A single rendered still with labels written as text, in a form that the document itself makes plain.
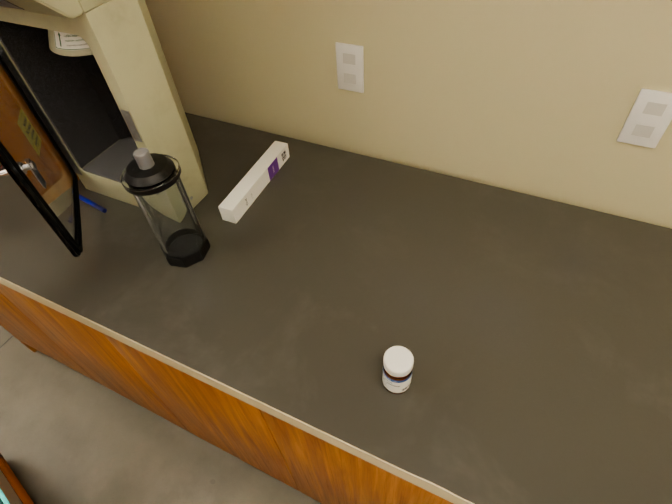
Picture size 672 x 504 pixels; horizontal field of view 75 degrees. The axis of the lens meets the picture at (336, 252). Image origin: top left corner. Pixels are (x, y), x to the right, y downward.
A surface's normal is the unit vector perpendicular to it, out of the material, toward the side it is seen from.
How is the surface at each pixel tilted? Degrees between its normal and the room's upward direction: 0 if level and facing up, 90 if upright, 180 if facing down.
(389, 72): 90
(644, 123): 90
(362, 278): 0
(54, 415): 0
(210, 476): 0
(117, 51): 90
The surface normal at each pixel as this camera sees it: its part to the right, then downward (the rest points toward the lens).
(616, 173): -0.44, 0.70
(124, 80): 0.90, 0.29
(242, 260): -0.06, -0.66
